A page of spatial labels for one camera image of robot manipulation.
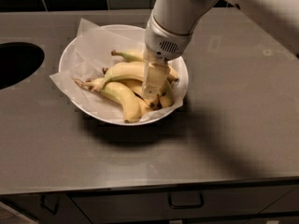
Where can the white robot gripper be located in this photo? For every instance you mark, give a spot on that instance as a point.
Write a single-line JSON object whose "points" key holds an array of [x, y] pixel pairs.
{"points": [[164, 42]]}

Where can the curved yellow banana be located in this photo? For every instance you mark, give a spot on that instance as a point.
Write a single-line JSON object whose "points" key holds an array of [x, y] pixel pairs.
{"points": [[135, 70]]}

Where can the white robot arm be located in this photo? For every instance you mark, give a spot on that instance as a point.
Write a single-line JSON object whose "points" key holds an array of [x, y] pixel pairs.
{"points": [[171, 24]]}

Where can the back yellow banana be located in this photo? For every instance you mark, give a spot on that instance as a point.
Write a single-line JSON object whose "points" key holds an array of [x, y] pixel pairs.
{"points": [[137, 56]]}

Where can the middle yellow banana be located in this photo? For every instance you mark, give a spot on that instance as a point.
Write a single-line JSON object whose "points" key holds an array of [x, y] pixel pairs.
{"points": [[136, 87]]}

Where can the small bottom yellow banana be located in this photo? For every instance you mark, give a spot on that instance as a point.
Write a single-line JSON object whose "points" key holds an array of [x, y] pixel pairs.
{"points": [[144, 107]]}

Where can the front left yellow banana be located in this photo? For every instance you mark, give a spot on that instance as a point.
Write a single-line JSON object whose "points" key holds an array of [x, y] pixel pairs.
{"points": [[118, 93]]}

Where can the white ceramic bowl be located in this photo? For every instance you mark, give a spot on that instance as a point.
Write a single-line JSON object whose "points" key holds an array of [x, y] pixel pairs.
{"points": [[70, 55]]}

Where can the white paper liner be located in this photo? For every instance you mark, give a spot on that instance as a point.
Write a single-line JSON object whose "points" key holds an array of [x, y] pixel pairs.
{"points": [[93, 47]]}

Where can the grey drawer front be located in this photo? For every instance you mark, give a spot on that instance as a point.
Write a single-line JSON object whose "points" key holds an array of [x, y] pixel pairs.
{"points": [[154, 206]]}

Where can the grey left cabinet door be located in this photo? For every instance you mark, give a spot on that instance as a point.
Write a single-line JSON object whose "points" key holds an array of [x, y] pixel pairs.
{"points": [[28, 204]]}

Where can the black drawer handle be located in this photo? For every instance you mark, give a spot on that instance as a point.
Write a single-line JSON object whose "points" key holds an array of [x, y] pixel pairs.
{"points": [[185, 199]]}

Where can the black left cabinet handle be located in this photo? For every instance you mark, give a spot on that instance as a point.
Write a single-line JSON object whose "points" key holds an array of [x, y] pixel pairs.
{"points": [[50, 203]]}

